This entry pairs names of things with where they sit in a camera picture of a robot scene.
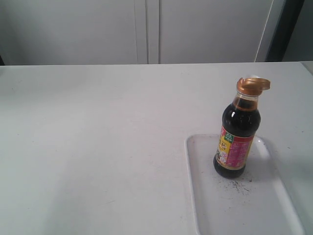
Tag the dark soy sauce bottle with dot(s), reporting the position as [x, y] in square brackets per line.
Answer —
[240, 121]

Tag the white plastic tray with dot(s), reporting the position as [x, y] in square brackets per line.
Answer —
[256, 203]

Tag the white cabinet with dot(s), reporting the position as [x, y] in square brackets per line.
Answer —
[89, 32]

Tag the dark vertical post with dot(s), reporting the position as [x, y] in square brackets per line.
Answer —
[284, 29]

